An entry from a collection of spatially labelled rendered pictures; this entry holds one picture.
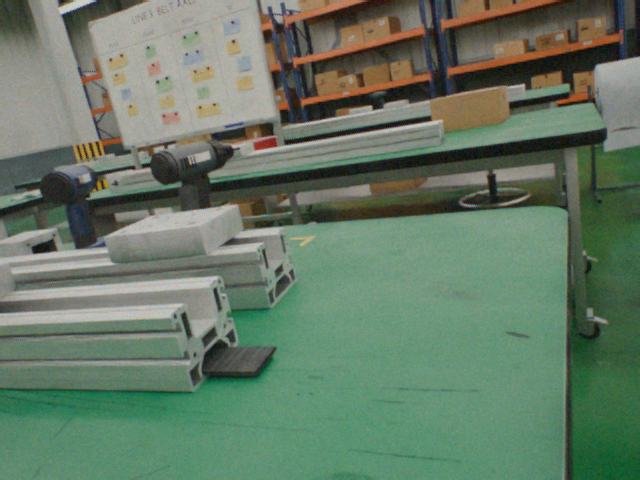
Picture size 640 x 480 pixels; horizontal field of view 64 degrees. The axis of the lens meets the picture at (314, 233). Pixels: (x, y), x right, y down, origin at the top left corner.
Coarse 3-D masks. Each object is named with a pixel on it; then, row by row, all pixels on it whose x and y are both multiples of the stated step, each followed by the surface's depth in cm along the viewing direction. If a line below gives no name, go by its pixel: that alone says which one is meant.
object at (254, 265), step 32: (32, 256) 90; (64, 256) 86; (96, 256) 84; (192, 256) 69; (224, 256) 67; (256, 256) 65; (288, 256) 74; (32, 288) 80; (224, 288) 70; (256, 288) 67; (288, 288) 73
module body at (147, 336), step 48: (96, 288) 62; (144, 288) 58; (192, 288) 55; (0, 336) 58; (48, 336) 56; (96, 336) 53; (144, 336) 50; (192, 336) 51; (0, 384) 59; (48, 384) 57; (96, 384) 54; (144, 384) 52; (192, 384) 50
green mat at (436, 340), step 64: (320, 256) 86; (384, 256) 79; (448, 256) 73; (512, 256) 68; (256, 320) 65; (320, 320) 61; (384, 320) 57; (448, 320) 54; (512, 320) 52; (256, 384) 49; (320, 384) 47; (384, 384) 45; (448, 384) 43; (512, 384) 41; (0, 448) 47; (64, 448) 45; (128, 448) 43; (192, 448) 42; (256, 448) 40; (320, 448) 38; (384, 448) 37; (448, 448) 36; (512, 448) 35
